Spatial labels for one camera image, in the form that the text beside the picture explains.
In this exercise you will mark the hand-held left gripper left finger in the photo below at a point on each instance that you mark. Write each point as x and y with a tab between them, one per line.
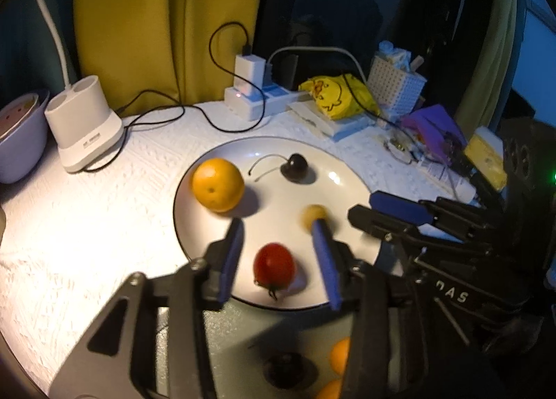
230	260

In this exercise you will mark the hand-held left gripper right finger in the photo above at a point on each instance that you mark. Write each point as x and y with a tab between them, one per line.
325	264

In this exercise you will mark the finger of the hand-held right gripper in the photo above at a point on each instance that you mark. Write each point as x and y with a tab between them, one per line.
399	207
369	221

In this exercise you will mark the red tomato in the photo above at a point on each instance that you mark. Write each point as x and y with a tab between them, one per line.
273	264

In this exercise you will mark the small yellow fruit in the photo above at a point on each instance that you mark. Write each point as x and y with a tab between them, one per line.
312	214

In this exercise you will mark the white round plate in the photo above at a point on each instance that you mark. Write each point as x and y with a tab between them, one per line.
271	203

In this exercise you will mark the round grey glass mat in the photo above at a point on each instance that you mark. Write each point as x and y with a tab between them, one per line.
243	338

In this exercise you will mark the white flat strip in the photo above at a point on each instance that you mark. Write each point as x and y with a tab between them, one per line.
438	177

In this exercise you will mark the eyeglasses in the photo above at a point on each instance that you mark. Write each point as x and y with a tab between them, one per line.
397	145

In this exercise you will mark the large orange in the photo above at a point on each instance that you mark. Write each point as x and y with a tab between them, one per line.
217	184

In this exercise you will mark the purple cloth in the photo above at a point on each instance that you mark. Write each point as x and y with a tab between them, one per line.
430	123

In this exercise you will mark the dark cherry with stem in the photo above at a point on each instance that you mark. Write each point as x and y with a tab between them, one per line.
295	166

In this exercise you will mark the white flat box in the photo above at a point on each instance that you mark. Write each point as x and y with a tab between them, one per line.
339	127

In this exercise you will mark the yellow box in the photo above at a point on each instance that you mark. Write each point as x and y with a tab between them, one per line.
486	155

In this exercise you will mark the white perforated basket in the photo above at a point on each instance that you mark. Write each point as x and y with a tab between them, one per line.
395	86

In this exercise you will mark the yellow snack bag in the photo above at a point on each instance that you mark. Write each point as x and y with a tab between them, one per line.
334	95

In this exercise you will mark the pale crumpled packet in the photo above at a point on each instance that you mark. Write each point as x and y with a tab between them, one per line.
395	55

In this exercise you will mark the white power strip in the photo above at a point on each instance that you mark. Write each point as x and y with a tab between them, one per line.
278	97

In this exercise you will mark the white charger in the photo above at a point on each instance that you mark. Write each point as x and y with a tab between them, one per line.
249	73

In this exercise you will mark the olive curtain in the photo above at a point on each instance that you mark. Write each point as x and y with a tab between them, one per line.
491	34

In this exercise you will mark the white desk lamp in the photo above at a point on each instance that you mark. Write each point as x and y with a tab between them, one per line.
82	121

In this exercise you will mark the pale purple bowl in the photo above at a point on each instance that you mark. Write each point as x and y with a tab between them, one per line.
21	151

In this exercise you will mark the small white bowl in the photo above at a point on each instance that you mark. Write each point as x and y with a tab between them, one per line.
17	114

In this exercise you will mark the yellow curtain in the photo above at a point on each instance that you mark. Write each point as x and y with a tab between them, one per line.
143	12

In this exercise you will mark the dark curtain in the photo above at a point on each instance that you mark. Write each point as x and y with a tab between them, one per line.
26	42

